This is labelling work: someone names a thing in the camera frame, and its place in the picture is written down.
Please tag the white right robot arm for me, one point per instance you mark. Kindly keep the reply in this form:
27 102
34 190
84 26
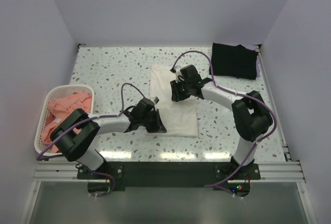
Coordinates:
252 117

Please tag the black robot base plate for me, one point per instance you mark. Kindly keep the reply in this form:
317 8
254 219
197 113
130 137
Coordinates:
117 176

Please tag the white t-shirt red print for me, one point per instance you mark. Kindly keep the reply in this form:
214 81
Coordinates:
179 118

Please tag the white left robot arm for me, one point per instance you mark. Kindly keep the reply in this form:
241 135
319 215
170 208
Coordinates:
73 137

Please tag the black folded t-shirt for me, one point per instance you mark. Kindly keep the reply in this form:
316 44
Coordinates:
234 61

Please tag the aluminium frame rail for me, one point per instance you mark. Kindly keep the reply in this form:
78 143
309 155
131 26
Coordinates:
254 122

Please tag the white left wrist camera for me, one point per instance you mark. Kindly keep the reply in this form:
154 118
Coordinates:
155 100

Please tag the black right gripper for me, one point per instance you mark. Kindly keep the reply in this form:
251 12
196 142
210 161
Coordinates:
176 96

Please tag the pink crumpled t-shirt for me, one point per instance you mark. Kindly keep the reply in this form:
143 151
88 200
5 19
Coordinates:
61 108

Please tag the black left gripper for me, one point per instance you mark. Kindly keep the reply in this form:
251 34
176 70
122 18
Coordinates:
158 126

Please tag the white plastic laundry basket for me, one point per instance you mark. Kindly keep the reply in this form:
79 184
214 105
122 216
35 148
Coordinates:
58 92

